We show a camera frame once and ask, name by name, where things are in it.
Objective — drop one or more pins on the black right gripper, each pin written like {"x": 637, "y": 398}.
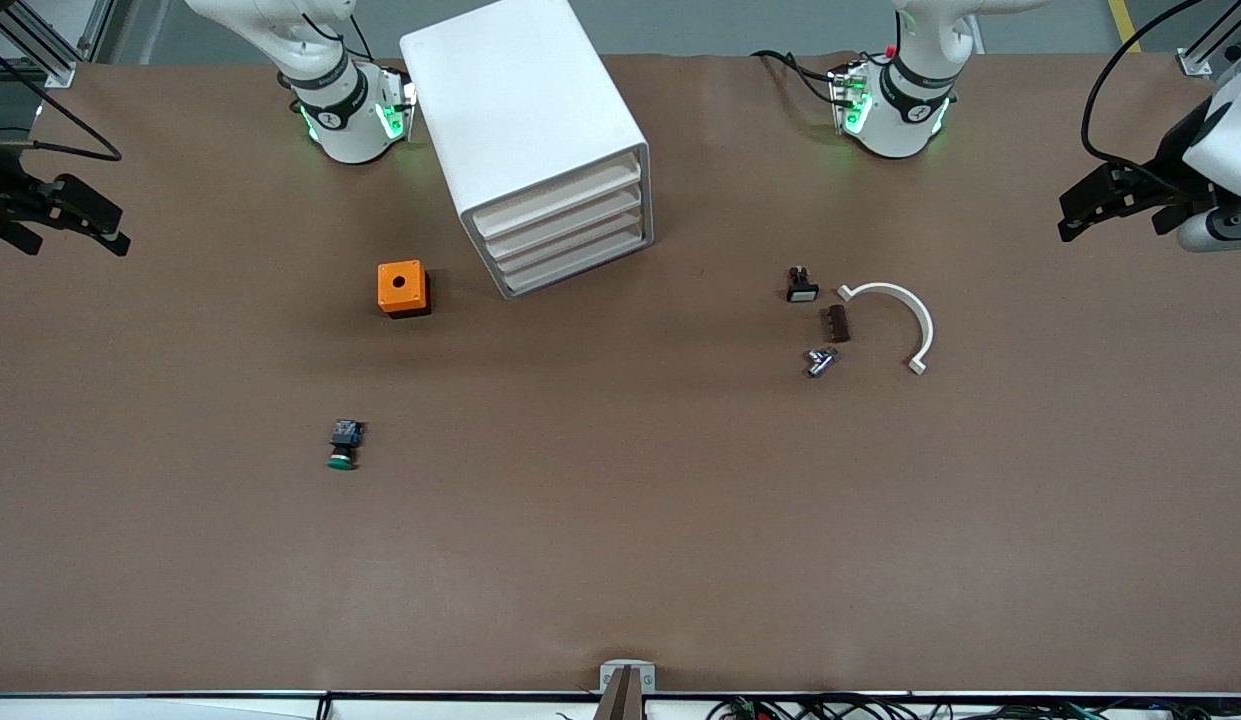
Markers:
{"x": 0, "y": 195}

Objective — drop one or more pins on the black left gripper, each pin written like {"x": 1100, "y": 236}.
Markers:
{"x": 1173, "y": 157}

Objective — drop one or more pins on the green push button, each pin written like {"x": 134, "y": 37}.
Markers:
{"x": 344, "y": 440}

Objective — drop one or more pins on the white plastic drawer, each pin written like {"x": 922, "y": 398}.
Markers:
{"x": 575, "y": 240}
{"x": 580, "y": 263}
{"x": 560, "y": 195}
{"x": 570, "y": 218}

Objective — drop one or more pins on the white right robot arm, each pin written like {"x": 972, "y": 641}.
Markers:
{"x": 340, "y": 115}

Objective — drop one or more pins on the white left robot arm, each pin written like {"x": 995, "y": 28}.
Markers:
{"x": 895, "y": 110}

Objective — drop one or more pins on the white drawer cabinet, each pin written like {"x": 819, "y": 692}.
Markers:
{"x": 520, "y": 100}

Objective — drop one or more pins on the brown terminal block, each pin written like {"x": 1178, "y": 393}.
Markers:
{"x": 836, "y": 324}

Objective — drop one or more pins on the orange box with hole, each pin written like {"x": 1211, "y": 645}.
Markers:
{"x": 405, "y": 290}

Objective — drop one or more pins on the brown table mat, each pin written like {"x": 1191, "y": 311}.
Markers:
{"x": 620, "y": 520}

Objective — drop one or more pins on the aluminium frame profile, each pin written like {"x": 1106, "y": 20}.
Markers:
{"x": 30, "y": 45}
{"x": 1210, "y": 50}

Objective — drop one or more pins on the white curved bracket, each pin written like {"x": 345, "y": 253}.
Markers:
{"x": 915, "y": 310}

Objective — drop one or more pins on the black switch with white face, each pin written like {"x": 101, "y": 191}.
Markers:
{"x": 801, "y": 288}

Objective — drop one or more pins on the silver metal key switch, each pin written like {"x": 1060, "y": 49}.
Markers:
{"x": 820, "y": 362}

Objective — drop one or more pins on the small metal bracket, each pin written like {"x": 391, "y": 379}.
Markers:
{"x": 610, "y": 675}

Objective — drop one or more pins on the brown post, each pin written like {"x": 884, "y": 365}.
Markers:
{"x": 622, "y": 700}

